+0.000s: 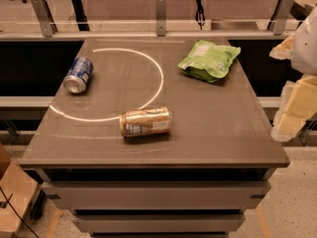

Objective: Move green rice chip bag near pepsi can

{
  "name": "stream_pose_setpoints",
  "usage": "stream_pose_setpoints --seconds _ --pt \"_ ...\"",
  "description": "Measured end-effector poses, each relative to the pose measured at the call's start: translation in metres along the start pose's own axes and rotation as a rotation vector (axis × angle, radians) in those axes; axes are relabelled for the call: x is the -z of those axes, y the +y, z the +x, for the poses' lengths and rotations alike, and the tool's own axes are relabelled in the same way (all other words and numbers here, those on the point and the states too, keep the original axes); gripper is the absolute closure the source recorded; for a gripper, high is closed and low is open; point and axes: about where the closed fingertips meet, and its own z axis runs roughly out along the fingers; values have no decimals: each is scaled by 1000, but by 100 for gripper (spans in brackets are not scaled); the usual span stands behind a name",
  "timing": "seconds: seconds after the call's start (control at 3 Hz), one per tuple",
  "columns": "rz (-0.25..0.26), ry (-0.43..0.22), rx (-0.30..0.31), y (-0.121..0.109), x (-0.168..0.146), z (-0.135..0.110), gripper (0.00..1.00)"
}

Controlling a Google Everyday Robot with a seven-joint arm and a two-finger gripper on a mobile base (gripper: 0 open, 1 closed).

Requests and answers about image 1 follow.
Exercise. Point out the left metal railing bracket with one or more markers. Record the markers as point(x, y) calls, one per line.
point(45, 17)

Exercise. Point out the grey drawer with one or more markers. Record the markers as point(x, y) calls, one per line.
point(130, 224)
point(156, 195)

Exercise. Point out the wooden box at left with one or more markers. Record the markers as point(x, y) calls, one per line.
point(17, 192)

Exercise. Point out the lower grey drawer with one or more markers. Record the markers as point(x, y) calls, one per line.
point(130, 224)

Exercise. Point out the blue pepsi can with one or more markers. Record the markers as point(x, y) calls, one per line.
point(78, 75)

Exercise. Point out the middle metal railing bracket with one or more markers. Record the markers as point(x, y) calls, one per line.
point(161, 17)

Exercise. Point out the right metal railing bracket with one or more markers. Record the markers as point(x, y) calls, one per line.
point(278, 24)

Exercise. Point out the grey drawer cabinet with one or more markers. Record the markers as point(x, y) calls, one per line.
point(148, 152)

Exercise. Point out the metal guard rail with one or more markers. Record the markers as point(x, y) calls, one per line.
point(82, 35)

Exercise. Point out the green rice chip bag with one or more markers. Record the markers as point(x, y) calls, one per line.
point(208, 61)

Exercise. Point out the gold drink can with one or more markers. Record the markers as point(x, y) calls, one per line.
point(143, 122)

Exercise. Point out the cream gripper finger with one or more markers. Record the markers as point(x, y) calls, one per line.
point(298, 104)
point(283, 50)

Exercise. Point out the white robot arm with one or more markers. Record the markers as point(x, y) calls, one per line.
point(304, 46)

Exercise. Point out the upper grey drawer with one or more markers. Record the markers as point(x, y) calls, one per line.
point(156, 195)

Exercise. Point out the metal railing bracket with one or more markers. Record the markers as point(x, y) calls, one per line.
point(161, 17)
point(45, 17)
point(278, 24)

